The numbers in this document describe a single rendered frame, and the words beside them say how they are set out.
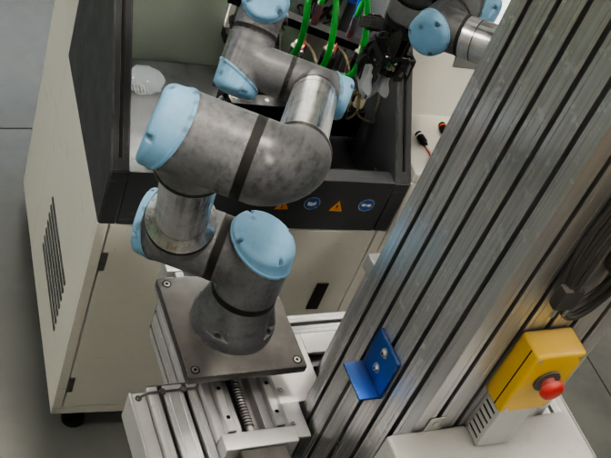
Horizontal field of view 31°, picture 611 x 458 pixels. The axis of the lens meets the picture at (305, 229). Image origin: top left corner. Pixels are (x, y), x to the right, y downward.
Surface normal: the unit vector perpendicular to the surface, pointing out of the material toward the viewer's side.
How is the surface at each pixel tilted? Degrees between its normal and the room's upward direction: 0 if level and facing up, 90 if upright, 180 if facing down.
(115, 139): 43
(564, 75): 90
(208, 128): 31
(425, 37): 90
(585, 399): 0
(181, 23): 90
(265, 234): 8
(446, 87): 76
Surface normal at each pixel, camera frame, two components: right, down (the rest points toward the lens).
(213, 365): 0.29, -0.69
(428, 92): 0.31, 0.54
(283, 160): 0.47, 0.04
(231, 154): 0.03, 0.11
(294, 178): 0.59, 0.40
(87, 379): 0.25, 0.73
